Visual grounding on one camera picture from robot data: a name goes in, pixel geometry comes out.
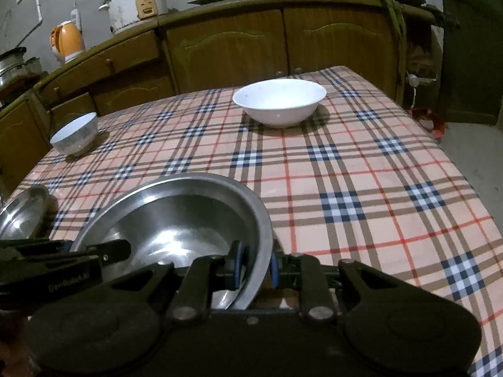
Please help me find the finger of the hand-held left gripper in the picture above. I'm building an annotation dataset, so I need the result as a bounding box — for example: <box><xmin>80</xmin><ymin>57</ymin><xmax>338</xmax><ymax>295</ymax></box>
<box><xmin>0</xmin><ymin>238</ymin><xmax>72</xmax><ymax>253</ymax></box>
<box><xmin>71</xmin><ymin>239</ymin><xmax>132</xmax><ymax>265</ymax></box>

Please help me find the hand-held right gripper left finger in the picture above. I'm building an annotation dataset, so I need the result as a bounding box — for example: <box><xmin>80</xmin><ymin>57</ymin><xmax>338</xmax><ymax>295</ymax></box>
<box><xmin>101</xmin><ymin>240</ymin><xmax>251</xmax><ymax>323</ymax></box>

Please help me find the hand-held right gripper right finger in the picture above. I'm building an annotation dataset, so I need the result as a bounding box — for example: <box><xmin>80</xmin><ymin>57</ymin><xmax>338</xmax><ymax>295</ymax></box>
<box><xmin>270</xmin><ymin>252</ymin><xmax>398</xmax><ymax>323</ymax></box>

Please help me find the stainless steel plate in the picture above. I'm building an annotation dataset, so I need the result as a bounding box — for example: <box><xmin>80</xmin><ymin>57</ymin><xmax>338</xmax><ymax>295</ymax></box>
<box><xmin>0</xmin><ymin>185</ymin><xmax>50</xmax><ymax>241</ymax></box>

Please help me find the stainless steel bowl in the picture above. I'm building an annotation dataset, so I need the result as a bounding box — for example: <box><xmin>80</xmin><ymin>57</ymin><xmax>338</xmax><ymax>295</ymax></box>
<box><xmin>70</xmin><ymin>172</ymin><xmax>274</xmax><ymax>312</ymax></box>

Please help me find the person's left hand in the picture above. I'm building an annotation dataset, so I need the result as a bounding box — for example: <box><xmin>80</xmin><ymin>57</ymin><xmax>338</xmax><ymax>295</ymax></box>
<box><xmin>0</xmin><ymin>311</ymin><xmax>31</xmax><ymax>377</ymax></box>

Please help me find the small blue-white ceramic bowl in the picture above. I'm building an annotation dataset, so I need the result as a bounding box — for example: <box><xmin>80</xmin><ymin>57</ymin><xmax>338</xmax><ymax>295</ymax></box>
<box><xmin>49</xmin><ymin>112</ymin><xmax>98</xmax><ymax>156</ymax></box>

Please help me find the plaid tablecloth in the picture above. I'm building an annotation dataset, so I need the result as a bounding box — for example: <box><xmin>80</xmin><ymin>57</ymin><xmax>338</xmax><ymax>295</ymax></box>
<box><xmin>7</xmin><ymin>65</ymin><xmax>503</xmax><ymax>377</ymax></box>

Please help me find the wide white ceramic bowl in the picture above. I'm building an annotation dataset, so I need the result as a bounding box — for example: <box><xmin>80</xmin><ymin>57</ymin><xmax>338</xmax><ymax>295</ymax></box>
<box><xmin>232</xmin><ymin>79</ymin><xmax>328</xmax><ymax>128</ymax></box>

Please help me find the metal steamer pot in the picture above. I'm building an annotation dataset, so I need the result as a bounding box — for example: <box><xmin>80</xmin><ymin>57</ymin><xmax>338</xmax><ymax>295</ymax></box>
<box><xmin>0</xmin><ymin>46</ymin><xmax>42</xmax><ymax>88</ymax></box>

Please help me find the orange electric kettle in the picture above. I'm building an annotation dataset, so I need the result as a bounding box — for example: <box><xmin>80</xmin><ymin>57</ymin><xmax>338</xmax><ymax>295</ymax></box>
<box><xmin>49</xmin><ymin>20</ymin><xmax>86</xmax><ymax>64</ymax></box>

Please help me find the wooden kitchen cabinet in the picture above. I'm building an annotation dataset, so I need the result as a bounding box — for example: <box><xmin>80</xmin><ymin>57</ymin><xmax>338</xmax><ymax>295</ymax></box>
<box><xmin>0</xmin><ymin>0</ymin><xmax>445</xmax><ymax>195</ymax></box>

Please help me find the red plastic item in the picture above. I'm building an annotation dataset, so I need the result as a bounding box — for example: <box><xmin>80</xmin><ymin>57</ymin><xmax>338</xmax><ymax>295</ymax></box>
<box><xmin>410</xmin><ymin>106</ymin><xmax>447</xmax><ymax>139</ymax></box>

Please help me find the white rice cooker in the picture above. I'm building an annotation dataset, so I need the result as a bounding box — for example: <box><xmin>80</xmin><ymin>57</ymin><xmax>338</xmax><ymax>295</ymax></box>
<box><xmin>98</xmin><ymin>0</ymin><xmax>170</xmax><ymax>37</ymax></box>

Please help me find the dark green door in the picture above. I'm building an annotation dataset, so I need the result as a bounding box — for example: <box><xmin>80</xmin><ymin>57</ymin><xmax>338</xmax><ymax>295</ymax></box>
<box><xmin>439</xmin><ymin>0</ymin><xmax>503</xmax><ymax>127</ymax></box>

